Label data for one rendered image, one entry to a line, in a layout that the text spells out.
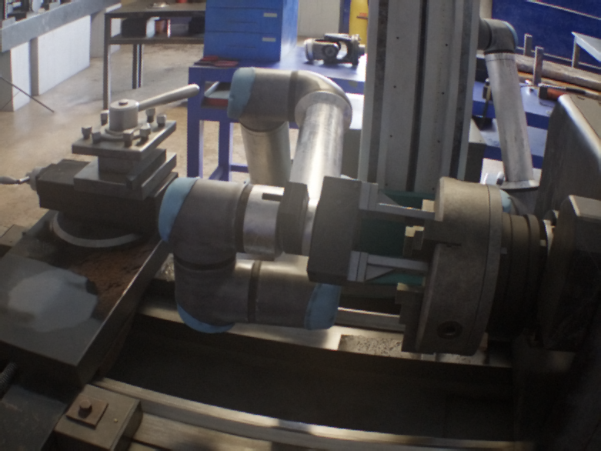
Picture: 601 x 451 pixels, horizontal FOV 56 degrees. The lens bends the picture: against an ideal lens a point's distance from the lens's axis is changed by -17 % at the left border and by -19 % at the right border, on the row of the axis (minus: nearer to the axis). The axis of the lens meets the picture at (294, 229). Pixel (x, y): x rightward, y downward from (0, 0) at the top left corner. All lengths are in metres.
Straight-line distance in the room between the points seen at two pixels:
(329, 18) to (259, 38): 4.77
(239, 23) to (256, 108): 1.53
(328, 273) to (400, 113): 1.24
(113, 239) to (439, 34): 1.16
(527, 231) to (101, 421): 0.68
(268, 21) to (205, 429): 2.13
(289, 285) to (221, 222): 0.13
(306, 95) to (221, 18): 1.63
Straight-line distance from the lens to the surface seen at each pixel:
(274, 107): 1.37
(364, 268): 0.84
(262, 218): 0.84
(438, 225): 0.82
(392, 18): 1.89
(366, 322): 1.23
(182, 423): 1.02
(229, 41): 2.92
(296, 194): 0.80
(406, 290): 0.94
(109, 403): 1.00
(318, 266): 0.83
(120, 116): 1.23
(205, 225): 0.86
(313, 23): 7.66
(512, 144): 2.07
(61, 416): 0.99
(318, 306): 0.91
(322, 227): 0.85
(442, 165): 2.06
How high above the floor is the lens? 1.57
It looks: 29 degrees down
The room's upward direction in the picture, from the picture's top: 3 degrees clockwise
